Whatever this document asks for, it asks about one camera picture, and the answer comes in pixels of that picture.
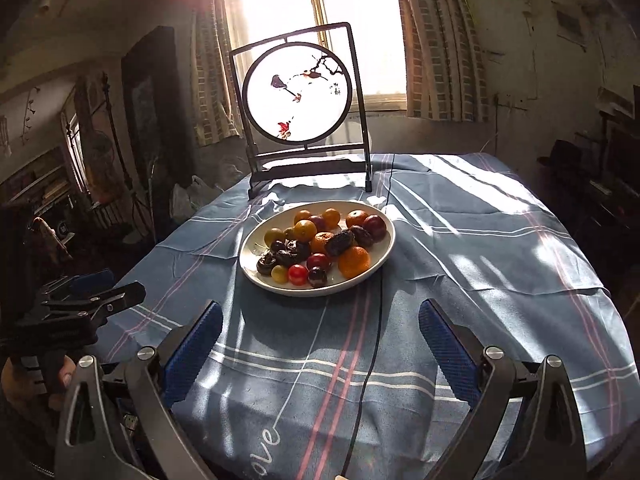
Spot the black cable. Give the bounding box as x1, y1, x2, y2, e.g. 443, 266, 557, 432
342, 155, 396, 476

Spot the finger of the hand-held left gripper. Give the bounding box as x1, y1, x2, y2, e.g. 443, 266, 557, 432
41, 281, 147, 322
41, 268, 117, 302

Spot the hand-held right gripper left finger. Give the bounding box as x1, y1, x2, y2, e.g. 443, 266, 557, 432
54, 300, 224, 480

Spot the dark tall framed panel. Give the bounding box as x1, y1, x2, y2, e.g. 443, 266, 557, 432
122, 27, 181, 241

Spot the window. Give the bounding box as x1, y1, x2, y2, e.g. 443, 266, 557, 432
220, 0, 408, 111

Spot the round painted table screen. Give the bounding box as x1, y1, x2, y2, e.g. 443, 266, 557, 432
230, 21, 375, 201

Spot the white plastic bag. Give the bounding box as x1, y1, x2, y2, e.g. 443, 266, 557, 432
170, 175, 226, 221

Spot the blue striped tablecloth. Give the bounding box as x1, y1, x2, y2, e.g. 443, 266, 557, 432
92, 152, 626, 480

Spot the bookshelf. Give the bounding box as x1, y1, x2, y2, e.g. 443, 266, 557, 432
0, 150, 76, 206

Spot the person's left hand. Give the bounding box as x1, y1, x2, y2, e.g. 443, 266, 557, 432
0, 355, 77, 412

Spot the large mandarin orange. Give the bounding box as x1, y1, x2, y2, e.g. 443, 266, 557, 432
338, 246, 372, 279

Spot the checked curtain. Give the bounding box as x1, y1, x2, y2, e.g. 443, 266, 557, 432
192, 0, 241, 148
392, 0, 491, 123

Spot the white oval plate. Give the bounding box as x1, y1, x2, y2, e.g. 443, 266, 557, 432
239, 201, 397, 297

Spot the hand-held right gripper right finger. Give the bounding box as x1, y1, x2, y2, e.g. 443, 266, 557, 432
418, 298, 588, 480

